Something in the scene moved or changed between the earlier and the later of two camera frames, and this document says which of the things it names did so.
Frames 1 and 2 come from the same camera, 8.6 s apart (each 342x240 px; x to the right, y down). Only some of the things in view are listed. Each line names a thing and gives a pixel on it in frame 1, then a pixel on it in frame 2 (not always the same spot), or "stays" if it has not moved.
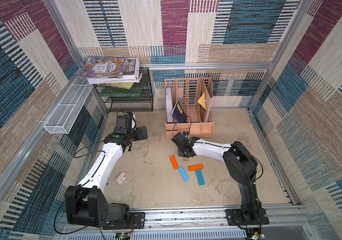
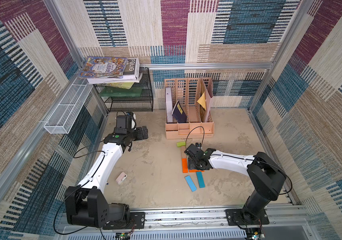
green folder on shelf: [116, 91] stays
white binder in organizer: [168, 91] stays
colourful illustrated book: [103, 67] stays
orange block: [174, 162] -> [184, 164]
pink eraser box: [121, 177] stays
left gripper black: [139, 136] stays
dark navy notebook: [179, 113] stays
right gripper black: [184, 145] -> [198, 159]
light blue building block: [183, 173] -> [190, 183]
